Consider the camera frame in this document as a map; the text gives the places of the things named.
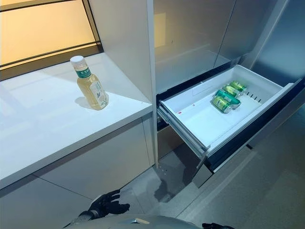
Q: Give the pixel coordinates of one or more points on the silver robot torso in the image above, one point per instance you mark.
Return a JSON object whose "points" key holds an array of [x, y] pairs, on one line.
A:
{"points": [[133, 222]]}

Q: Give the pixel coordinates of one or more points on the yellow tea bottle green label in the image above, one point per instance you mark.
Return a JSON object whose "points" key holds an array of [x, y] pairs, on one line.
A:
{"points": [[91, 86]]}

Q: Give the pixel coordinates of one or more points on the black framed glowing wall panel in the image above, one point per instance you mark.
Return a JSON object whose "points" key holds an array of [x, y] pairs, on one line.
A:
{"points": [[45, 28]]}

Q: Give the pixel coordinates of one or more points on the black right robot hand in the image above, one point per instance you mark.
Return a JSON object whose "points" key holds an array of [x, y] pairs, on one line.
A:
{"points": [[214, 225]]}

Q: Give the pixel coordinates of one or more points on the stainless steel fridge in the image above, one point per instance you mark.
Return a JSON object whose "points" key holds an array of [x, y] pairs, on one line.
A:
{"points": [[205, 47]]}

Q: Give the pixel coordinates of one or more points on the white counter cabinet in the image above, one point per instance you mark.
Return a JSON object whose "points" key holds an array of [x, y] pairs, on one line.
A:
{"points": [[71, 114]]}

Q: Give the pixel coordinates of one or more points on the green drink can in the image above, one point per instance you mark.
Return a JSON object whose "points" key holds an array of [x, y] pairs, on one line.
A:
{"points": [[231, 90], [228, 97], [222, 104], [238, 85]]}

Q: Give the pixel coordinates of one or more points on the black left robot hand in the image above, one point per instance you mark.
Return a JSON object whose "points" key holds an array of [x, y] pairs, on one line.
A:
{"points": [[107, 205]]}

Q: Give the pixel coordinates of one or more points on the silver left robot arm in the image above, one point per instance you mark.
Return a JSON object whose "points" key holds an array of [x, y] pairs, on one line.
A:
{"points": [[82, 216]]}

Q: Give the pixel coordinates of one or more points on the white fridge drawer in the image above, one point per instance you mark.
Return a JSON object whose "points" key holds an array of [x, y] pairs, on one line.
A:
{"points": [[226, 114]]}

